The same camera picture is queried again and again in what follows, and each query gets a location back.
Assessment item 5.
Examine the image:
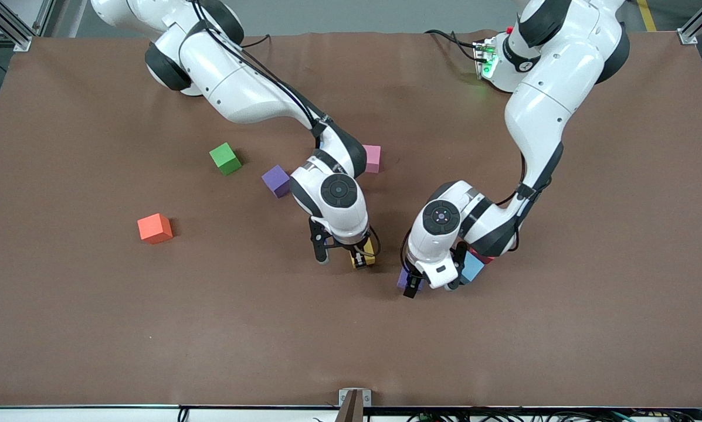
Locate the brown paper table cover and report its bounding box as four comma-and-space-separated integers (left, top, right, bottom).
0, 30, 702, 408

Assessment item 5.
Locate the orange foam cube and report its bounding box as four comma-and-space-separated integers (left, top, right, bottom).
137, 213, 174, 244

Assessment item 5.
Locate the blue foam cube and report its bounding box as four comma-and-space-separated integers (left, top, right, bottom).
460, 252, 486, 284

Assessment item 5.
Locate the grey metal mounting bracket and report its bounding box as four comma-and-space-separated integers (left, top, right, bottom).
338, 388, 372, 422

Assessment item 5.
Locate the arm base box green light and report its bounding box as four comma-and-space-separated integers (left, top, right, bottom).
473, 38, 499, 80

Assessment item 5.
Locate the black base cable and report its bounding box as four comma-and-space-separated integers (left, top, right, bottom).
425, 28, 481, 62

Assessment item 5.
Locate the green foam cube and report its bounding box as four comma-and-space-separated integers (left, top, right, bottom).
209, 142, 243, 176

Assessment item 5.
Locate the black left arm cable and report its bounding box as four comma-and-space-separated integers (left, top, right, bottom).
400, 149, 542, 266

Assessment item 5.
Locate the black cable bundle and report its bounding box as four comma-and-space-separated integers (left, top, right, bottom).
406, 407, 702, 422

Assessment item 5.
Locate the purple foam cube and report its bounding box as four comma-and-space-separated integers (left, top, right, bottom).
261, 164, 294, 199
396, 267, 425, 292

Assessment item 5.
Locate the yellow foam cube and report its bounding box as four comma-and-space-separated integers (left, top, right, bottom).
351, 240, 378, 270

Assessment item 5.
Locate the aluminium frame post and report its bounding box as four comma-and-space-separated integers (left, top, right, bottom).
0, 0, 55, 52
678, 0, 702, 45

